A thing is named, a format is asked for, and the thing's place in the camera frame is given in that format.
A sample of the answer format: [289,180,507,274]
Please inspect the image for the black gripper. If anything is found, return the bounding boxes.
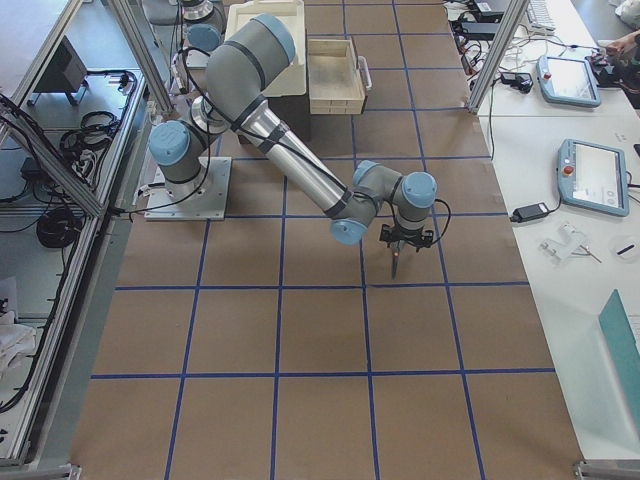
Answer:
[379,224,433,250]

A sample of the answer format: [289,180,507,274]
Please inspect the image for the light wooden drawer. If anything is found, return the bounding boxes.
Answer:
[307,39,372,115]

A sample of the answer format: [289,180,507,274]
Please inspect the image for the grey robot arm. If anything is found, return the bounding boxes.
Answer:
[178,0,227,52]
[193,13,437,249]

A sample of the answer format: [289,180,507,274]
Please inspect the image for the black power adapter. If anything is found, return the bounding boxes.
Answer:
[510,202,551,223]

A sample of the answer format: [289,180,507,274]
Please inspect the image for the blue teach pendant near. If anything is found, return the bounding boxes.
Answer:
[557,139,629,217]

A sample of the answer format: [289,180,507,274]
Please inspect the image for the blue teach pendant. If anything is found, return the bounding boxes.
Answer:
[557,139,629,217]
[536,55,601,108]

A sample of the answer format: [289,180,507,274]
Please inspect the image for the white plastic tray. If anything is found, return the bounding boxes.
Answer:
[226,1,307,98]

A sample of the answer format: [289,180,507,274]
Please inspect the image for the teal board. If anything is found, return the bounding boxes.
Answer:
[598,289,639,432]

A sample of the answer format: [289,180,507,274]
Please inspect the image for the blue teach pendant far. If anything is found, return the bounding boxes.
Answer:
[536,55,601,108]

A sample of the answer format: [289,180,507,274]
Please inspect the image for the black monitor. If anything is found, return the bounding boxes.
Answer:
[27,36,88,106]

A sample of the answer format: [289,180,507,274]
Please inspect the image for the white crumpled cloth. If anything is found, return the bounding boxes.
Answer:
[1,310,37,373]

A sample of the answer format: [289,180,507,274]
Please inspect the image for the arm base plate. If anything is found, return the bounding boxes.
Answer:
[144,156,232,221]

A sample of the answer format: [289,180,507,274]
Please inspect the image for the aluminium frame post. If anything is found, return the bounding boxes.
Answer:
[467,0,528,114]

